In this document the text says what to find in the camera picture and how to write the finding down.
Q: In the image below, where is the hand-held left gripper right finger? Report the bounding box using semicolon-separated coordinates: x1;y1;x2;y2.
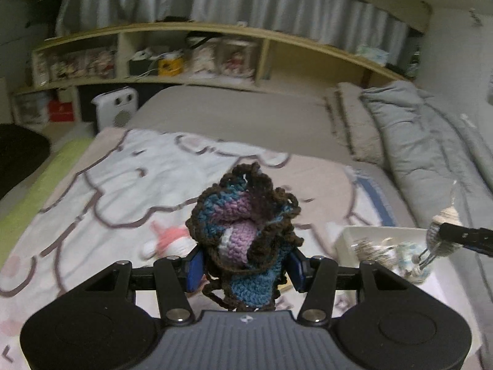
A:
287;250;411;324

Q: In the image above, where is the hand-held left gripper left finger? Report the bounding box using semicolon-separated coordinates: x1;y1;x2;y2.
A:
83;249;205;324

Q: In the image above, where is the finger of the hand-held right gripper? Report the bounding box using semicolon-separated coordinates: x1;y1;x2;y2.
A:
439;222;493;257

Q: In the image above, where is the grey crochet jellyfish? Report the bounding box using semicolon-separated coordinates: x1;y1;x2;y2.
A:
418;180;465;272

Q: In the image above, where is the pink white crochet toy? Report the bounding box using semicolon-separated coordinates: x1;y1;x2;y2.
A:
141;221;193;259

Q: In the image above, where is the brown blue purple crochet pouch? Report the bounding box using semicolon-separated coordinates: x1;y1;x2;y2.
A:
185;164;303;313

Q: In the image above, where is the white cardboard box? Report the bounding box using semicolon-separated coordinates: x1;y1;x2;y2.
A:
333;225;484;355

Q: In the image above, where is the light blue floral pouch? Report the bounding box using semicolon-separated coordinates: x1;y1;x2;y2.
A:
397;241;434;284

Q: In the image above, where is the brown striped yarn pouch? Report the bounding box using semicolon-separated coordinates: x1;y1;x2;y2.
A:
352;239;397;274

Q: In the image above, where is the blue white striped cloth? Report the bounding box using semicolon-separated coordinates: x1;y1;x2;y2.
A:
352;166;399;228

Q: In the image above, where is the grey duvet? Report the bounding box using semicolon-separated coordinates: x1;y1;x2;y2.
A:
360;81;493;370

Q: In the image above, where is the printed cartoon blanket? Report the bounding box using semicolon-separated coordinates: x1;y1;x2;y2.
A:
0;127;397;370

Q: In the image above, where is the beige fuzzy pillow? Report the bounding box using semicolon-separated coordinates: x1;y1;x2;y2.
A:
324;82;389;166

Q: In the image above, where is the bed with taupe sheet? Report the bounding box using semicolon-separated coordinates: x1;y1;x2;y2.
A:
88;85;420;232

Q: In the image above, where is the light green mat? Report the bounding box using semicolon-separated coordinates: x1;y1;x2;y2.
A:
0;139;97;266

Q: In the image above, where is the white fan heater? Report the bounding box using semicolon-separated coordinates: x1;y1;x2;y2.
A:
91;88;139;132

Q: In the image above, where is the pale wipes packet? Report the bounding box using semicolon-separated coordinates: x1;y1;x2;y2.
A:
356;44;388;66

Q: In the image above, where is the yellow box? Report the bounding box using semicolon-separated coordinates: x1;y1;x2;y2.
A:
158;56;183;78

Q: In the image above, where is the red box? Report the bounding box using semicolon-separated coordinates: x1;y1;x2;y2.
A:
48;100;75;123

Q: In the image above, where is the black rounded object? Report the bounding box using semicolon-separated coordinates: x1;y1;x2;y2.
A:
0;123;52;201

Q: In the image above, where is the dark storage box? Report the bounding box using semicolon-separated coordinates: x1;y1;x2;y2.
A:
129;58;155;76

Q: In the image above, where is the clear plastic storage bin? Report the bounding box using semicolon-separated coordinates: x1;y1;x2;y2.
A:
13;92;51;128

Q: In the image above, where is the row of figure boxes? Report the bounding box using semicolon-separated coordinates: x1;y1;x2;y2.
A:
48;48;116;81

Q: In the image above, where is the long wooden shelf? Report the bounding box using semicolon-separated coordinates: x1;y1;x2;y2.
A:
11;21;417;124

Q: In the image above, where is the black strap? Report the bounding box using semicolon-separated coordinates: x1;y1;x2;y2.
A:
187;31;224;51

